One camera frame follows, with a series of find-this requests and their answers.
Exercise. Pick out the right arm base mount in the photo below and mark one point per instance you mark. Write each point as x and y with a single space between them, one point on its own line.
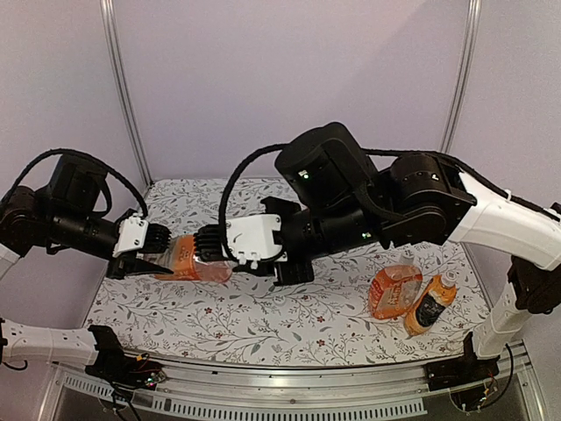
467 371

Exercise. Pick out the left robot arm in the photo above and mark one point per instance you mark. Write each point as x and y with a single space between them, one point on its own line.
66 199

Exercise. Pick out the dark label orange bottle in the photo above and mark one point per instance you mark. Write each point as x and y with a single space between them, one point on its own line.
438 295

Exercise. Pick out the aluminium frame post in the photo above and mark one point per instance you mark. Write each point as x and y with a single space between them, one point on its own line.
464 68
123 93

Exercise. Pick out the right aluminium frame post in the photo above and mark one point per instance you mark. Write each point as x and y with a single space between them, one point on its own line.
464 68

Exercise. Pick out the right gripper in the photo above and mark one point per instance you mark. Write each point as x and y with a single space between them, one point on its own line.
296 276

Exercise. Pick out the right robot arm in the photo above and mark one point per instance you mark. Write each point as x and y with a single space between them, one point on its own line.
345 202

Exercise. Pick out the aluminium front rail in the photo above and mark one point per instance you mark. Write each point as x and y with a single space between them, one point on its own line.
198 390

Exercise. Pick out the white bottle cap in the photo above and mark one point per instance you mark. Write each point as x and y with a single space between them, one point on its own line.
279 300

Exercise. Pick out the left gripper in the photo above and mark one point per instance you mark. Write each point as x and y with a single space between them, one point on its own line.
126 264

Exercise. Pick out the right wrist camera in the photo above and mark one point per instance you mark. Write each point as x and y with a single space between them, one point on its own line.
251 239

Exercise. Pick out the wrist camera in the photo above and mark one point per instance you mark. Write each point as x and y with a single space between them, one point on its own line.
131 236
251 239

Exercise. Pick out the left aluminium frame post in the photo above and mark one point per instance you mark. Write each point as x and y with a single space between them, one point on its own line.
123 93

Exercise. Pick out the orange tea bottle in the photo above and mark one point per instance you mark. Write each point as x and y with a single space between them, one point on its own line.
180 258
394 289

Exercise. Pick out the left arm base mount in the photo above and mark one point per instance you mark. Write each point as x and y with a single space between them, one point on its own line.
116 368

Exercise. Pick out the floral patterned table mat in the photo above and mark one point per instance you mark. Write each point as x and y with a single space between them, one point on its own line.
322 323

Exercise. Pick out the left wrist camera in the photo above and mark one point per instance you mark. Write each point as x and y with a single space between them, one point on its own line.
131 236

